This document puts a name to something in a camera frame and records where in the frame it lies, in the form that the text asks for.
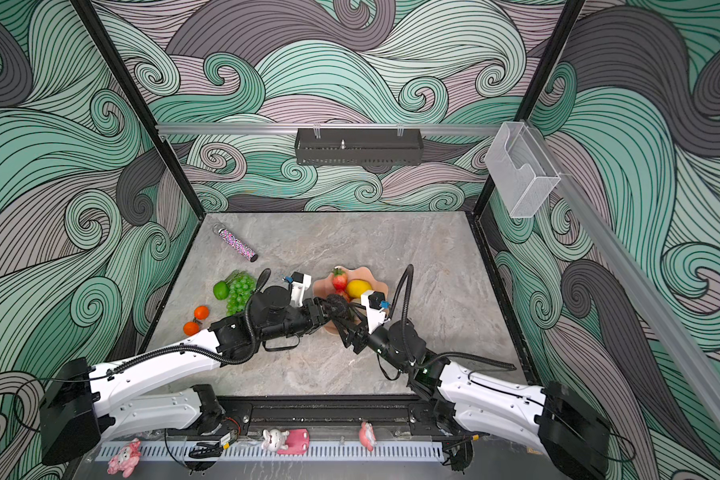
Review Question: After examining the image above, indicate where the aluminium rail wall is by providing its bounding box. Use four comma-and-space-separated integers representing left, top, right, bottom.
155, 122, 502, 138
526, 124, 720, 430

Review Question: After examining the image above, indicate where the white bunny pink toy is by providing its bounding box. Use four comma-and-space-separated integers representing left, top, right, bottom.
261, 429, 310, 456

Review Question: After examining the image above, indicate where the dark fake avocado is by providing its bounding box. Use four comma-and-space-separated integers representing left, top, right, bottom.
324, 294, 350, 318

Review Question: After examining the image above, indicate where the orange fake tangerine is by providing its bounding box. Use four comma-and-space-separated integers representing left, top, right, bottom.
194, 305, 210, 321
183, 321, 201, 337

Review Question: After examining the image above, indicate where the clear plastic wall holder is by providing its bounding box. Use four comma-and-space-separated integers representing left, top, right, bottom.
485, 122, 560, 219

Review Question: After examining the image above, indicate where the yellow fake lemon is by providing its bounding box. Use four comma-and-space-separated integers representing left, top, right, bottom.
346, 279, 373, 299

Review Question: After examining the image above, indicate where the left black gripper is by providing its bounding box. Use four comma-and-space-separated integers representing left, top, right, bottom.
259, 297, 344, 346

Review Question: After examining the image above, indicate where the pink wavy fruit bowl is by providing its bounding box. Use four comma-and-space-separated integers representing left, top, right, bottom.
312, 266, 389, 300

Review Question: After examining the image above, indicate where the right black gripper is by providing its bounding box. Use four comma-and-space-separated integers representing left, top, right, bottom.
334, 302, 412, 378

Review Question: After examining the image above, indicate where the small pink figurine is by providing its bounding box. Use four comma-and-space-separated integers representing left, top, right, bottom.
358, 421, 377, 452

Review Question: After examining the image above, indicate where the green fake lime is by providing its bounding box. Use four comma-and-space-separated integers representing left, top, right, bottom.
213, 281, 230, 301

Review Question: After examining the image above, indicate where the white slotted cable duct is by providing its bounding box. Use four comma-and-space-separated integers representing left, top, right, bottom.
95, 440, 446, 464

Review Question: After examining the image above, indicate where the purple sprinkle tube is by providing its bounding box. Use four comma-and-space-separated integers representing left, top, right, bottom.
212, 223, 258, 263

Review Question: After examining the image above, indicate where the black wall tray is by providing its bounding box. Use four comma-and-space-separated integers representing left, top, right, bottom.
294, 127, 424, 166

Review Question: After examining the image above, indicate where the green fake grape bunch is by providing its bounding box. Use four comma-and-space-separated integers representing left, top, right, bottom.
225, 270, 256, 315

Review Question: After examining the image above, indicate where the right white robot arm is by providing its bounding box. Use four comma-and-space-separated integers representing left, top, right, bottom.
324, 295, 611, 479

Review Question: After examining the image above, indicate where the aluminium rail back wall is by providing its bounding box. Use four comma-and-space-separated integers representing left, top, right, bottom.
155, 122, 502, 138

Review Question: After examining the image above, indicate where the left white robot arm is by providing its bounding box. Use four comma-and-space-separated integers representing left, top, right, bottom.
38, 286, 350, 466

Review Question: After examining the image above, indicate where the pink plush toy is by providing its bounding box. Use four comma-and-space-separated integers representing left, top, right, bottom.
107, 438, 142, 479

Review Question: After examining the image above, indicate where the red fake strawberry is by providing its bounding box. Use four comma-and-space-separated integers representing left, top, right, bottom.
331, 267, 349, 293

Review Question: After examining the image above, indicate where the aluminium rail right wall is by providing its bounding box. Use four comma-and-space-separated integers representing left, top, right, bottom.
526, 124, 720, 430

